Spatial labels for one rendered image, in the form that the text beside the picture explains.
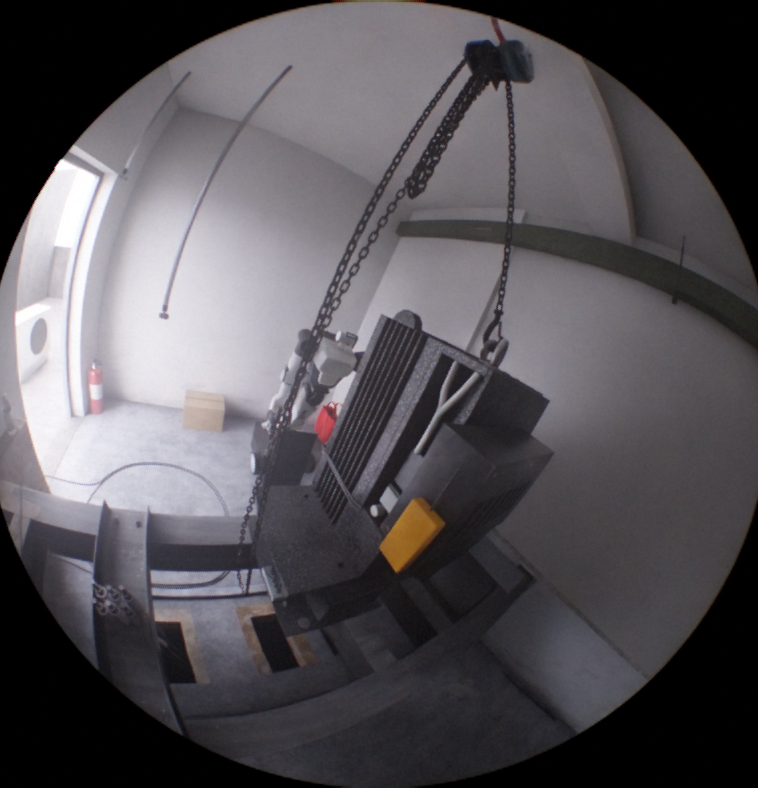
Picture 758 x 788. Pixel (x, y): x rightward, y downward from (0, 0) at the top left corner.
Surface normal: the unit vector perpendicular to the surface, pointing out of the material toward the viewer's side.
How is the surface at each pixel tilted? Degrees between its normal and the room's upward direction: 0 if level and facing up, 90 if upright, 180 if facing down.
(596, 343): 90
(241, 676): 0
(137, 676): 0
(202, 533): 0
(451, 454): 90
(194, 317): 90
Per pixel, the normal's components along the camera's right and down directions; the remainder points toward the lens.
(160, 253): 0.50, 0.47
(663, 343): -0.77, -0.14
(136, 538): 0.40, -0.87
